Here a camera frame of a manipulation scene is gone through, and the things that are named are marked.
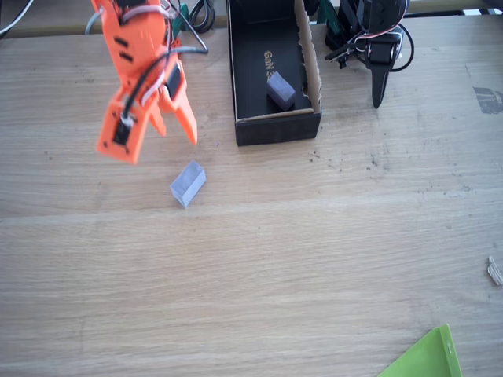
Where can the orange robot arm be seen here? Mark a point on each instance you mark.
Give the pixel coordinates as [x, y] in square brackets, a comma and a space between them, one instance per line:
[114, 9]

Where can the light green plastic sheet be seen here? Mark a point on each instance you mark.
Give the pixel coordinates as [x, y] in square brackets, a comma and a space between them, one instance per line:
[432, 357]

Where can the black cardboard box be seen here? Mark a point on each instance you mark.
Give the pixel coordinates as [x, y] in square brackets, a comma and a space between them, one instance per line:
[275, 129]

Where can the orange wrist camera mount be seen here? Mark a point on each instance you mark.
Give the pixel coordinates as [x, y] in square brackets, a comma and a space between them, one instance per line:
[118, 135]

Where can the purple foam block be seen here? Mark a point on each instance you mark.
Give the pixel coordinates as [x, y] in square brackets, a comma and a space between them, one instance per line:
[188, 184]
[280, 91]

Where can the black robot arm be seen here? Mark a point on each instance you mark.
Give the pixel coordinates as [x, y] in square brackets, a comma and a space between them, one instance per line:
[353, 19]

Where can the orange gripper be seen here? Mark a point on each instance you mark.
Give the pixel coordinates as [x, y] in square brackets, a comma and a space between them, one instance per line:
[171, 83]

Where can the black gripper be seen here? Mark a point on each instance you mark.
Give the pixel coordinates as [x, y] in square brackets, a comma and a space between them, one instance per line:
[378, 55]

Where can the green table clamp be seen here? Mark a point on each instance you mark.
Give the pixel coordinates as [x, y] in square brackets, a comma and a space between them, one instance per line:
[178, 21]
[328, 17]

